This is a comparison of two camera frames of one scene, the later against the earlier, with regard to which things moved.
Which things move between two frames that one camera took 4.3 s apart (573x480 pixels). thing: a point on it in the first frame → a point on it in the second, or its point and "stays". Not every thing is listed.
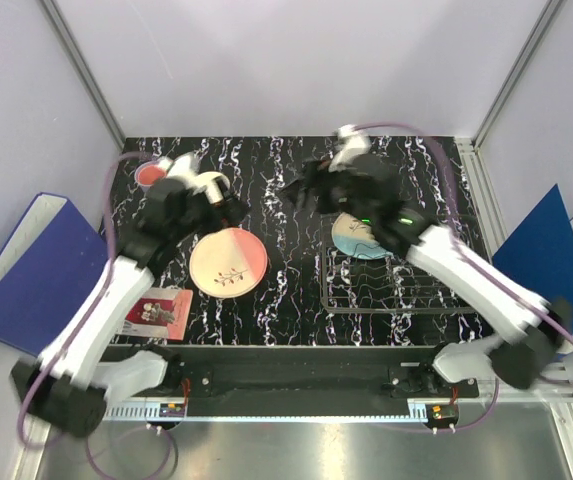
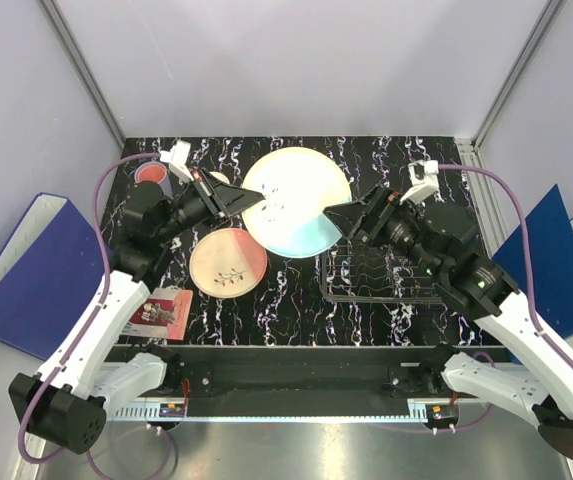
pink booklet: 160,313 stays
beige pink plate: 228,262 stays
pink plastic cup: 149,174 stays
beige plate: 353,237 → 298,185
